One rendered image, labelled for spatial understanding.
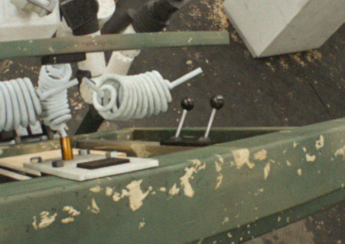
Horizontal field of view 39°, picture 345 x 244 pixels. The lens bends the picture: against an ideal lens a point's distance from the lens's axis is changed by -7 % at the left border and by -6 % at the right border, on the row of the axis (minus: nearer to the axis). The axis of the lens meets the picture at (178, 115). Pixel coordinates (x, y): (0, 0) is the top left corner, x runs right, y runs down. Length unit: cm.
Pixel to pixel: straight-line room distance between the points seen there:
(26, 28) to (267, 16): 266
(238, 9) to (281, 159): 348
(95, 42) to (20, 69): 249
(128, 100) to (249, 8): 339
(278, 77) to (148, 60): 115
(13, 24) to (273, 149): 99
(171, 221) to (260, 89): 337
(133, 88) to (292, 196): 27
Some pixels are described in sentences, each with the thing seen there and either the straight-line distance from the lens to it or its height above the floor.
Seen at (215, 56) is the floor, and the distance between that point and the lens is 386.
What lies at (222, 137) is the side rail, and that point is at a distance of 154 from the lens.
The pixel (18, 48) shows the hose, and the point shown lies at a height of 197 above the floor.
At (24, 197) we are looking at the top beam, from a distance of 51.
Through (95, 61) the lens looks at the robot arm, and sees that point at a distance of 166.
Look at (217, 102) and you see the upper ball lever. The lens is 127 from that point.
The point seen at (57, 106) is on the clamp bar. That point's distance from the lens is 67.
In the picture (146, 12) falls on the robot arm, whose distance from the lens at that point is 143.
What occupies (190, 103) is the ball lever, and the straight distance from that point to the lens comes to 137.
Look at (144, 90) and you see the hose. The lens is 71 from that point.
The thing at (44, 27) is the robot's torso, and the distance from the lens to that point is 154.
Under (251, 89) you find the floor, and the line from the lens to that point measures 386.
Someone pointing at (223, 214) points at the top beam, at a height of 193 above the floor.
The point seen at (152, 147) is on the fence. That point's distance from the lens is 141.
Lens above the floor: 241
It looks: 46 degrees down
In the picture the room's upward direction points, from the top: 41 degrees clockwise
